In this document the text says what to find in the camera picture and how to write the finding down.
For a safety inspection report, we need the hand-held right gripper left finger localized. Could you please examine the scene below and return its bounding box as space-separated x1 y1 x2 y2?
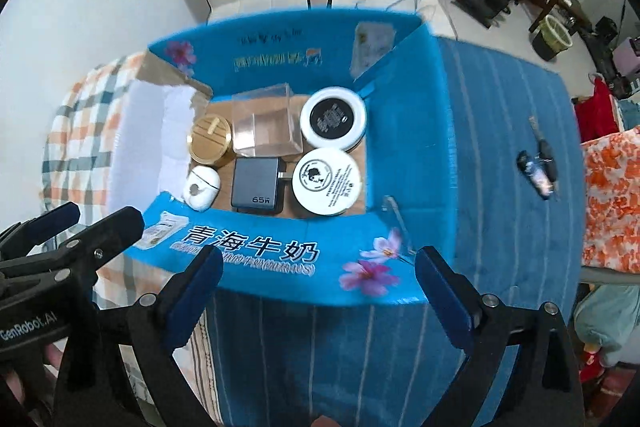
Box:
52 246 224 427

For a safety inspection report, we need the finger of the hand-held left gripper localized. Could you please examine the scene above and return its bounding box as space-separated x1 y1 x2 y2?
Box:
0 207 146 297
0 201 81 259

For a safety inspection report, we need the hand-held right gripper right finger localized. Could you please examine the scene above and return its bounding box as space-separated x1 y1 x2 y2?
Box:
415 246 586 427

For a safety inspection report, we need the blue cardboard box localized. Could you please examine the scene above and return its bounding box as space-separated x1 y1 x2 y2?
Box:
122 9 458 308

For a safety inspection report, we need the white earbuds case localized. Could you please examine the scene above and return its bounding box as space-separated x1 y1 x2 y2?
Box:
182 165 222 212

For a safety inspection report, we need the grey power charger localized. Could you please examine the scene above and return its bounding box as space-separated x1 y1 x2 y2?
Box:
230 157 293 214

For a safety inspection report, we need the round gold tin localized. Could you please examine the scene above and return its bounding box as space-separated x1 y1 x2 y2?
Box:
187 115 234 168

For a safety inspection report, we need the clear acrylic box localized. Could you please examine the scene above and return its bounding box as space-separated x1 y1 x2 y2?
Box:
231 83 305 158

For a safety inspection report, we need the white jar with black lid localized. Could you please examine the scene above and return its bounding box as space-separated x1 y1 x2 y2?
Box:
300 87 368 152

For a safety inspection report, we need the person's left hand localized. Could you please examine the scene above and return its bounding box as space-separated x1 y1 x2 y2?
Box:
0 343 67 418

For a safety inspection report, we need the blue striped tablecloth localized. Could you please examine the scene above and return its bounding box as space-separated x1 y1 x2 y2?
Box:
200 34 588 427

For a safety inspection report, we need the checked orange and green cloth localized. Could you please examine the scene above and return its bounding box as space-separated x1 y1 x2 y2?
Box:
42 52 223 427

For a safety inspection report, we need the bunch of keys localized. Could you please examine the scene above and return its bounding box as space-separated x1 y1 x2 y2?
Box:
516 116 560 200

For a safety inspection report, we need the grey chair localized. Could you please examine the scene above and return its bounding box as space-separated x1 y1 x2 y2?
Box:
580 264 640 288

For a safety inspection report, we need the light teal cloth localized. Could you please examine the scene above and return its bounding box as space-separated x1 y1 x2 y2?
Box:
572 279 640 368

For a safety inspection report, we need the orange floral blanket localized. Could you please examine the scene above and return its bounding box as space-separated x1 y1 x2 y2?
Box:
580 124 640 275

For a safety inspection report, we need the red cloth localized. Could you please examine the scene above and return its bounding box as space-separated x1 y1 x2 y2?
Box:
572 74 623 142

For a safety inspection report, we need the dark teal cloth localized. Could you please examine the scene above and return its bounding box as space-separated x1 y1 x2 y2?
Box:
615 97 640 128

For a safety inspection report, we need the dark trash bin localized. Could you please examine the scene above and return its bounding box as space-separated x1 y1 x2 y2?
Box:
531 14 573 62

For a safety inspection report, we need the pink suitcase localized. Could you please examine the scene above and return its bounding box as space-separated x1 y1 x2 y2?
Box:
612 34 640 70

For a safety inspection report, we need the black bag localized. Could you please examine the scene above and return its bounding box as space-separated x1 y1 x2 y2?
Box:
592 17 618 40

